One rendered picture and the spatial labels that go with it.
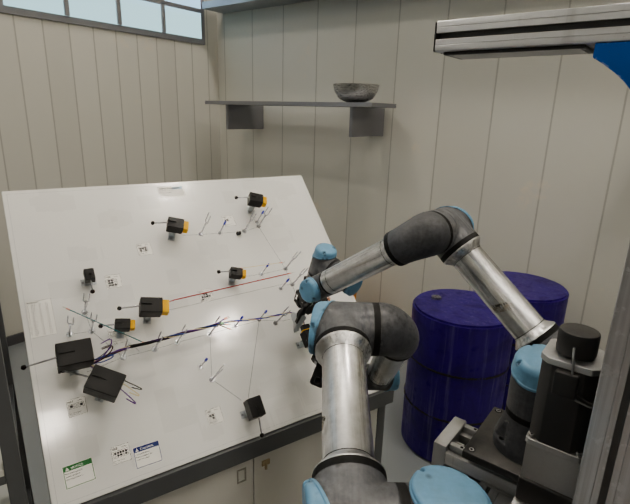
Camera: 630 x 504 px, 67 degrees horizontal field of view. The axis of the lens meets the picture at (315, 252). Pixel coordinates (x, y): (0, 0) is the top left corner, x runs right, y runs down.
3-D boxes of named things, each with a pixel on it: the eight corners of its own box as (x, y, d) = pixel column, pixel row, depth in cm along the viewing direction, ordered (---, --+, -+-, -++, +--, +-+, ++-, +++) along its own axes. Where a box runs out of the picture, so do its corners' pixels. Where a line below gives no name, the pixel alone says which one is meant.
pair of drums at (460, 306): (556, 400, 334) (579, 281, 309) (504, 500, 245) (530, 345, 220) (457, 366, 376) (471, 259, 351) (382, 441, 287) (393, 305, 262)
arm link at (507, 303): (544, 407, 111) (401, 231, 128) (562, 382, 122) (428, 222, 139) (588, 384, 104) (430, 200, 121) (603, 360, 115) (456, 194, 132)
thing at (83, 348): (21, 366, 137) (18, 350, 125) (88, 353, 146) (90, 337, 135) (24, 389, 134) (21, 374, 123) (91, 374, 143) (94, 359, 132)
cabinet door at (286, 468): (373, 483, 199) (379, 401, 188) (255, 544, 170) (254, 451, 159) (369, 480, 201) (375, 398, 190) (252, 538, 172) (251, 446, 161)
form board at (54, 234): (52, 514, 125) (52, 514, 123) (1, 194, 160) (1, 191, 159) (390, 386, 188) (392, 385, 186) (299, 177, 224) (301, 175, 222)
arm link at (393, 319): (431, 295, 101) (394, 361, 144) (379, 293, 101) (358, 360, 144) (436, 347, 96) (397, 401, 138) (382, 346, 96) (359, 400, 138)
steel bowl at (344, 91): (387, 103, 369) (388, 85, 365) (362, 102, 342) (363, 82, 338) (349, 103, 390) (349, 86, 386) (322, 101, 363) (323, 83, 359)
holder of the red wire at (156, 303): (115, 309, 156) (118, 296, 147) (157, 310, 161) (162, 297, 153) (114, 324, 153) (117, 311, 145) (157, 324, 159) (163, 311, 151)
